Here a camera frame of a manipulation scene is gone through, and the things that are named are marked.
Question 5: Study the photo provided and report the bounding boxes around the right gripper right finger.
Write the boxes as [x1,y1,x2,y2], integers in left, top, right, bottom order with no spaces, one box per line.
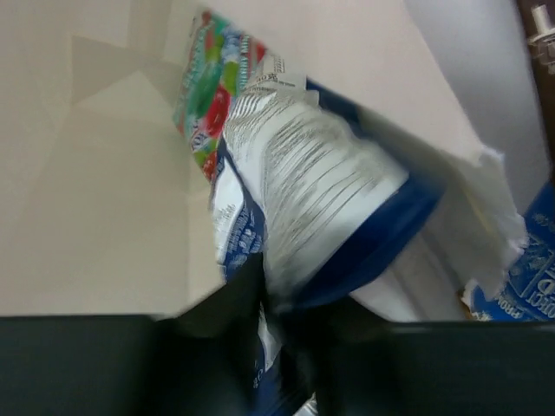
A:
[281,298,554,415]

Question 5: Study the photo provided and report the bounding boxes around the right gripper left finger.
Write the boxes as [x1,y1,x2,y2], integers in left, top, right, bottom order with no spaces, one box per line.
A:
[1,254,264,415]

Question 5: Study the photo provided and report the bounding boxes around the beige paper bag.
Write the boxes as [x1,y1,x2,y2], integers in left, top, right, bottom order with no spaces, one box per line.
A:
[1,1,528,322]

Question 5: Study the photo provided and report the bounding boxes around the dark blue snack packet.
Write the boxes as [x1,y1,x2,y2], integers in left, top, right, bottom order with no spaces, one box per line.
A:
[207,77,447,416]

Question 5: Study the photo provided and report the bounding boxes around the green snack packet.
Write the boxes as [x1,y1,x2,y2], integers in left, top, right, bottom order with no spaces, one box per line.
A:
[172,10,304,181]

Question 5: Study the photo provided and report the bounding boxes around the brown kettle chips bag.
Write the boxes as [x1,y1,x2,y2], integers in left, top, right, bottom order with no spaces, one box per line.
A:
[516,0,554,163]

